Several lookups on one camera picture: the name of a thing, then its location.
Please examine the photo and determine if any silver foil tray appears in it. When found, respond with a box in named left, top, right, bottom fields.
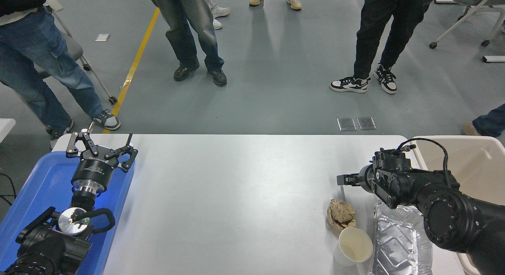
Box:
left=368, top=200, right=434, bottom=275

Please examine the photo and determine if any white paper cup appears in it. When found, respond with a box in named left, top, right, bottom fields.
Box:
left=333, top=227, right=374, bottom=267

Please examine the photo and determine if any crumpled tan paper ball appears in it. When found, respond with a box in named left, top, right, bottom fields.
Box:
left=327, top=199, right=357, bottom=232

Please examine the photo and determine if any standing person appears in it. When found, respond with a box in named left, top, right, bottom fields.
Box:
left=249, top=0, right=303, bottom=11
left=203, top=0, right=231, bottom=30
left=146, top=0, right=228, bottom=88
left=329, top=0, right=441, bottom=95

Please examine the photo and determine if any grey folding chair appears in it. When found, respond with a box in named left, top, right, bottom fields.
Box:
left=37, top=0, right=118, bottom=105

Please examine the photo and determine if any thin black cable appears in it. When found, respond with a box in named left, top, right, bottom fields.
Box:
left=0, top=172, right=17, bottom=207

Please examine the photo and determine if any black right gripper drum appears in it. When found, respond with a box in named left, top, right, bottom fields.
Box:
left=357, top=165, right=376, bottom=194

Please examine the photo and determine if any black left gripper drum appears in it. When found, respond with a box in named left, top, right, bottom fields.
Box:
left=71, top=148, right=120, bottom=191

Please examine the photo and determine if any small white side table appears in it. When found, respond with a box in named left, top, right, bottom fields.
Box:
left=0, top=118, right=17, bottom=144

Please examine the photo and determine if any blue plastic tray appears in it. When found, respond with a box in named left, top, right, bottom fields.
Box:
left=0, top=150, right=136, bottom=275

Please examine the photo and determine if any seated person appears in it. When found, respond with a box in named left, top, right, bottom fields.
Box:
left=0, top=0, right=122, bottom=150

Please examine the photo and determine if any large pale bin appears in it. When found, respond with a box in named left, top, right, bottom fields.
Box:
left=410, top=135, right=505, bottom=275

